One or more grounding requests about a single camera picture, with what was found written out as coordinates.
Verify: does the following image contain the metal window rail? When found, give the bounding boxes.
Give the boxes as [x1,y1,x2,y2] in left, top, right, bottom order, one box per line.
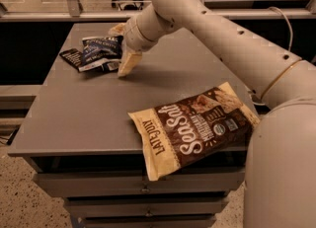
[0,8,316,23]

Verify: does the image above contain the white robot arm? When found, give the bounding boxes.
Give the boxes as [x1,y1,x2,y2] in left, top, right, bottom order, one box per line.
[122,0,316,228]

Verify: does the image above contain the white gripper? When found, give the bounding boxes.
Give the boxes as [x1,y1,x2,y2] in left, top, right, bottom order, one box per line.
[109,16,156,77]

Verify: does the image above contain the blue chip bag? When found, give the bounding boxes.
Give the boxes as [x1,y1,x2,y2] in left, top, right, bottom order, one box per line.
[79,36,123,72]

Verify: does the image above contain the black rxbar chocolate bar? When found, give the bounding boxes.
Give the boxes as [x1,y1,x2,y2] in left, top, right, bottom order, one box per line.
[59,48,82,70]

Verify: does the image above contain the grey drawer cabinet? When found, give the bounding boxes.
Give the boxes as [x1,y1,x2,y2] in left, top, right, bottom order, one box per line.
[9,29,252,228]

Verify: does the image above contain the white cable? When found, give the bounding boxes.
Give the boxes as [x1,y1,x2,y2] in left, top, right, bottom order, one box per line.
[267,6,294,52]

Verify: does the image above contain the brown sea salt chip bag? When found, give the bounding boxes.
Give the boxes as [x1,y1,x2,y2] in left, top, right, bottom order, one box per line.
[129,83,260,181]

